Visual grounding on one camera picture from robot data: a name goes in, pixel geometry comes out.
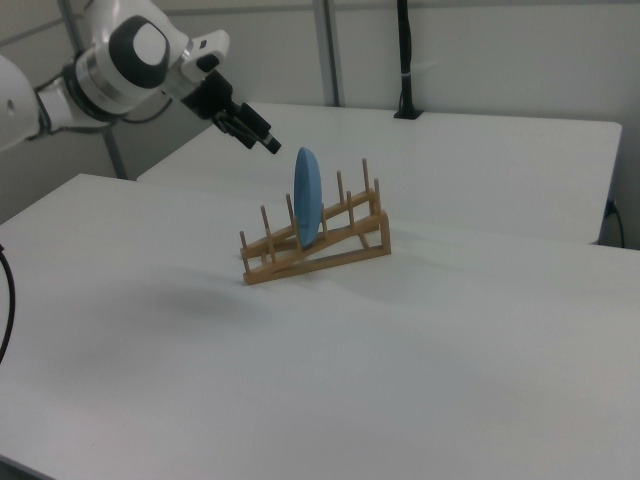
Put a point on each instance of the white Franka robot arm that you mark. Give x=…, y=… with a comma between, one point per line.
x=115, y=65

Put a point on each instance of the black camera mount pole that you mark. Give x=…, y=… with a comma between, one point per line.
x=406, y=60

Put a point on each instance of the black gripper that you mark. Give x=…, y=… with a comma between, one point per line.
x=212, y=97

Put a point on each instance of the wooden peg plate rack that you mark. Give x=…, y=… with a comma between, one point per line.
x=320, y=250

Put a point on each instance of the blue round plate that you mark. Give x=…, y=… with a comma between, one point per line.
x=307, y=197

